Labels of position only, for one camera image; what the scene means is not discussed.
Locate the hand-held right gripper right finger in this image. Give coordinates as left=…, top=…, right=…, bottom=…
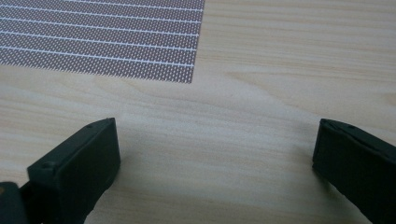
left=312, top=118, right=396, bottom=224

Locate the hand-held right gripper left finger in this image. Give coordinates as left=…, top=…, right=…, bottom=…
left=19, top=117, right=121, bottom=224

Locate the striped woven placemat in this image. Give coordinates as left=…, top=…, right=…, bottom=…
left=0, top=0, right=206, bottom=84

